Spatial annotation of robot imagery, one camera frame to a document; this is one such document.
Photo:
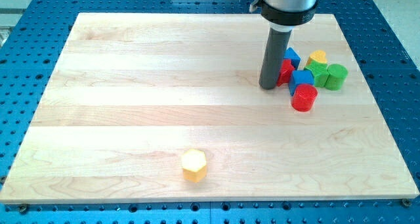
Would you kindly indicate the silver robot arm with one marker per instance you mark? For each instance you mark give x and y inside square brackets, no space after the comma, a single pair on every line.
[284,15]

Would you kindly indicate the yellow heart block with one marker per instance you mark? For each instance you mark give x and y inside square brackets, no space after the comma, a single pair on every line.
[317,56]

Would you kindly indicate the yellow hexagon block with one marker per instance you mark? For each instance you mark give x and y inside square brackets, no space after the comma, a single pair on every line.
[194,165]

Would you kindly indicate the wooden board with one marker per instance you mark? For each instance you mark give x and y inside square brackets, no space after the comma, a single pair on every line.
[131,93]

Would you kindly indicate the red star block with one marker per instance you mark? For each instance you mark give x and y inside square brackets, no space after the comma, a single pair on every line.
[285,72]

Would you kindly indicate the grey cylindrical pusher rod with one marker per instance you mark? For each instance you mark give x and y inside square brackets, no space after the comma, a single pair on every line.
[276,46]

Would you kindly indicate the red cylinder block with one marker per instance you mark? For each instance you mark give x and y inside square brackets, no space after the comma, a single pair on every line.
[304,97]

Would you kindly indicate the blue triangle block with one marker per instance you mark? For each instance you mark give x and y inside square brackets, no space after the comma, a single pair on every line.
[293,57]

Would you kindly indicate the blue cube block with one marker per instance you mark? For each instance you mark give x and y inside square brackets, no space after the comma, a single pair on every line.
[299,77]

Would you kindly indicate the green star block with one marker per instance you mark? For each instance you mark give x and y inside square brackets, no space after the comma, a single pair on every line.
[319,73]

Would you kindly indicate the green cylinder block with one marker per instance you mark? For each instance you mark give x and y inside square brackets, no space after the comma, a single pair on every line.
[337,76]

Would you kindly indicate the blue perforated table plate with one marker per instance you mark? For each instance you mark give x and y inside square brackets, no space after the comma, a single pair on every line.
[29,55]

